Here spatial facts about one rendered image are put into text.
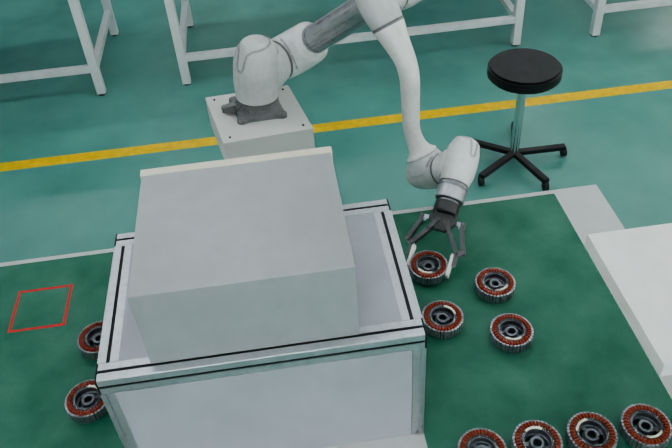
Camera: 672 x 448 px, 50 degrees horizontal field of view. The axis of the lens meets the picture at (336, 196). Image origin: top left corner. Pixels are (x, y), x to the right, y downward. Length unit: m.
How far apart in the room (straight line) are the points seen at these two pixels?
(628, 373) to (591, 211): 0.62
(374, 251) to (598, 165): 2.33
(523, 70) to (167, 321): 2.39
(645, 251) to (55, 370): 1.50
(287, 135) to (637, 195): 1.86
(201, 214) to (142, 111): 2.94
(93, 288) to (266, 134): 0.78
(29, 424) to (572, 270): 1.52
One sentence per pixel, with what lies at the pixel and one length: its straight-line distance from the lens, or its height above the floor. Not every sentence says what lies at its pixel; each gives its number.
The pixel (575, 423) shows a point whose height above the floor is 0.79.
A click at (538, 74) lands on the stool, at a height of 0.56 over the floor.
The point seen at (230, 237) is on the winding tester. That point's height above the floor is 1.32.
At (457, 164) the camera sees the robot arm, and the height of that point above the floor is 0.98.
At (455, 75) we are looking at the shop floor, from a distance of 4.50.
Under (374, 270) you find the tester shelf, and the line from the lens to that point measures 1.66.
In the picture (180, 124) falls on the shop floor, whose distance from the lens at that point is 4.26.
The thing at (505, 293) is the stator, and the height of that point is 0.78.
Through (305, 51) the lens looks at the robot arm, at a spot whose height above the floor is 1.06.
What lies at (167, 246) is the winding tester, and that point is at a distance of 1.49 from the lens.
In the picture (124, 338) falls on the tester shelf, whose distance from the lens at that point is 1.63.
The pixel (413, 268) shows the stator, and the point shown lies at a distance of 2.11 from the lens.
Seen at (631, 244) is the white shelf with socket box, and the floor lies 1.21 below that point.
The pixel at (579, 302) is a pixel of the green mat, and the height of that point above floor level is 0.75.
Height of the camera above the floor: 2.31
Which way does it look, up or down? 40 degrees down
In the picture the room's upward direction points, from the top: 4 degrees counter-clockwise
